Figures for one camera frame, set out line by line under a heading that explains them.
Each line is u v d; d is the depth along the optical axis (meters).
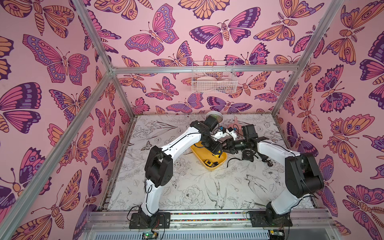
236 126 0.80
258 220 0.73
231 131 0.83
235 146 0.78
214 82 0.92
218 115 1.06
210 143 0.74
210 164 0.87
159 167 0.50
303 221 0.73
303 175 0.47
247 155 0.93
